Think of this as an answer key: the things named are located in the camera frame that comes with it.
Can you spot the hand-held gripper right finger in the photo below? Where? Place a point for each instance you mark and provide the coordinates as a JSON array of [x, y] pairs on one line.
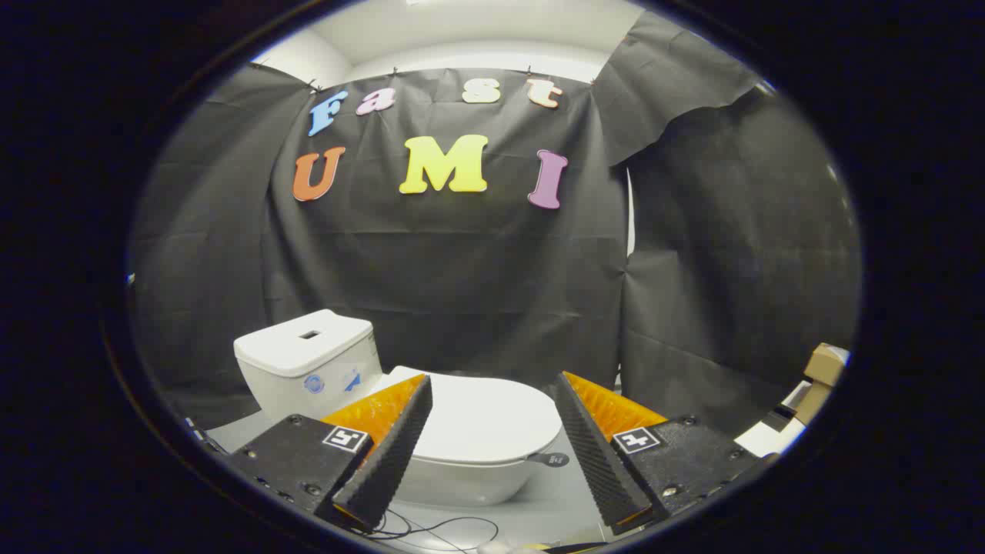
[[596, 454]]

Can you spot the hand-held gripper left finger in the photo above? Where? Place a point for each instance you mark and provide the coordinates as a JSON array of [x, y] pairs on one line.
[[388, 454]]

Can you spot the white toilet lid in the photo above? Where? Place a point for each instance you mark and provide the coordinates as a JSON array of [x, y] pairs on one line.
[[485, 415]]

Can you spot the white toilet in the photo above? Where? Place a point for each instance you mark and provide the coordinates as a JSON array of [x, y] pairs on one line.
[[308, 346]]

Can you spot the white flat board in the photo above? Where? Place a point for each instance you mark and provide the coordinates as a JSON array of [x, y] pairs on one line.
[[766, 440]]

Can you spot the black backdrop cloth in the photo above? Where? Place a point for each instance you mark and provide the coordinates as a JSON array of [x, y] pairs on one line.
[[462, 269]]

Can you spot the cardboard box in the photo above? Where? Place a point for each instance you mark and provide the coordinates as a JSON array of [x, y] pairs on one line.
[[823, 365]]

